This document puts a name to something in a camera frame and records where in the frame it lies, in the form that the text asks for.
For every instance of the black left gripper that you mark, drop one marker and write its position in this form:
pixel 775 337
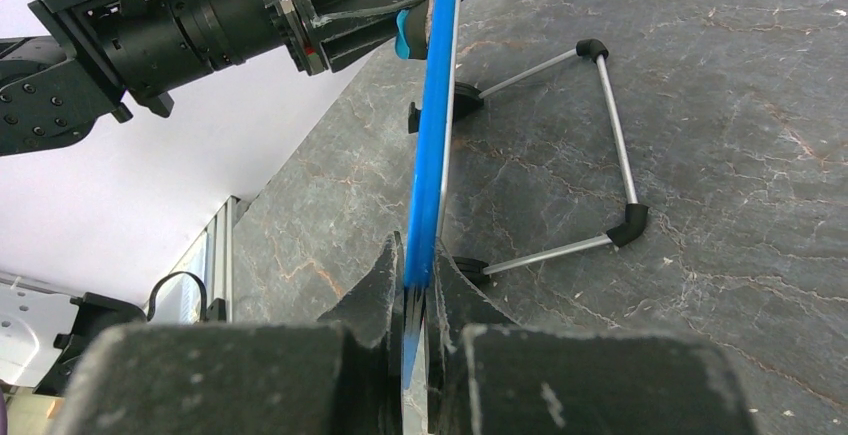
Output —
pixel 158 45

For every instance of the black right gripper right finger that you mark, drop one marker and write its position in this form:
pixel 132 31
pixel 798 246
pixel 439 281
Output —
pixel 488 374

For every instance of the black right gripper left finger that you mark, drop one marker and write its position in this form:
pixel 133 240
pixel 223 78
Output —
pixel 338 375

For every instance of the blue whiteboard eraser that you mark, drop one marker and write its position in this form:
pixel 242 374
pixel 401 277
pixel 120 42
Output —
pixel 414 25

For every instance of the blue framed whiteboard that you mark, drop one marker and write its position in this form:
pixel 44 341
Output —
pixel 427 188

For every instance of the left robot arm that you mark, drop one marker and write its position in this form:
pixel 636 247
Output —
pixel 54 88

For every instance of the silver whiteboard wire stand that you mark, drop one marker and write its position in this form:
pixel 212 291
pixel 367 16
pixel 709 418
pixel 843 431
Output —
pixel 539 179

